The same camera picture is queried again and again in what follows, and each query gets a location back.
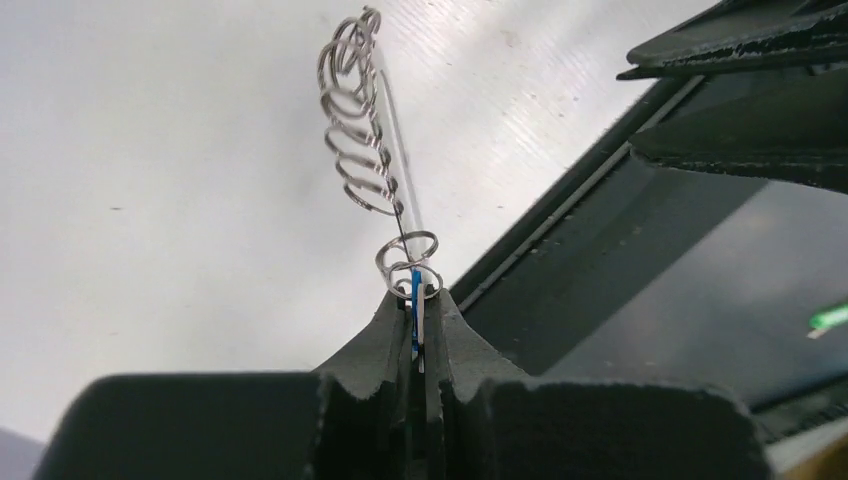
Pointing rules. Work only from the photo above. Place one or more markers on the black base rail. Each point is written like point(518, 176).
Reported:
point(649, 274)

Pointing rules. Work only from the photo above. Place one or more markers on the blue capped silver key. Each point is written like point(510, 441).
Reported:
point(418, 311)

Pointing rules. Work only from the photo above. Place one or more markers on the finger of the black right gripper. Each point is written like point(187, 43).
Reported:
point(795, 133)
point(736, 36)

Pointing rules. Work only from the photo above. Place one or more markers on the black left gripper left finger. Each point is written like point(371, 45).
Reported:
point(335, 422)

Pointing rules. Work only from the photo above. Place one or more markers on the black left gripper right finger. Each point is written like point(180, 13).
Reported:
point(488, 419)

